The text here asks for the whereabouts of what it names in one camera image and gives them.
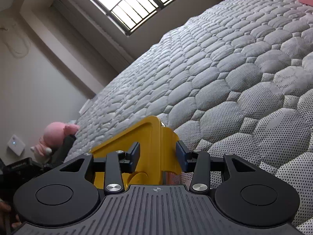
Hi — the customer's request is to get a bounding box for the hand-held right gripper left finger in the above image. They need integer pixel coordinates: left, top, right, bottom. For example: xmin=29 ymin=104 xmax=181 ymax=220
xmin=58 ymin=142 xmax=141 ymax=194

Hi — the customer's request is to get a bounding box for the black crate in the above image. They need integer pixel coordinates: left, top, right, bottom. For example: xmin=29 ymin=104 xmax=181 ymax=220
xmin=0 ymin=157 xmax=50 ymax=179

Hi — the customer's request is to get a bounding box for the white wall device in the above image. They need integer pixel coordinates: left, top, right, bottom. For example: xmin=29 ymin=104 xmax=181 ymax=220
xmin=6 ymin=134 xmax=26 ymax=156

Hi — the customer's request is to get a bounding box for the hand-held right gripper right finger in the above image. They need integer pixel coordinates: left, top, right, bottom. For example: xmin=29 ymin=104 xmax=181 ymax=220
xmin=175 ymin=141 xmax=260 ymax=194

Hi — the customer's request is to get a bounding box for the grey quilted mattress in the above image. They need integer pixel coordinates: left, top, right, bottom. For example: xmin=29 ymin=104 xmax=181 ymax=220
xmin=64 ymin=0 xmax=313 ymax=235

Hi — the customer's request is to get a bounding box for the white wall cable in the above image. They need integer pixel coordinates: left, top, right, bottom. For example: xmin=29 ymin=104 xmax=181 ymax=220
xmin=0 ymin=22 xmax=32 ymax=59

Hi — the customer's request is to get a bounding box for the pink plush toy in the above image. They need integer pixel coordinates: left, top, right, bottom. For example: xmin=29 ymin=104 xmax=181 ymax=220
xmin=30 ymin=121 xmax=80 ymax=162

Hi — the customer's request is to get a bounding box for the yellow container lid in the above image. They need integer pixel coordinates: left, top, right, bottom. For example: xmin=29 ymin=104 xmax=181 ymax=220
xmin=89 ymin=116 xmax=183 ymax=185

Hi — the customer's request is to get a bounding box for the barred window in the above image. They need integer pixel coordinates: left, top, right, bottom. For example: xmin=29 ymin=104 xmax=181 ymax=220
xmin=76 ymin=0 xmax=201 ymax=38

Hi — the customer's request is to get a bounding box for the person's left hand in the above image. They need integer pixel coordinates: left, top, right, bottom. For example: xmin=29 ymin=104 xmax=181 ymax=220
xmin=0 ymin=199 xmax=23 ymax=229

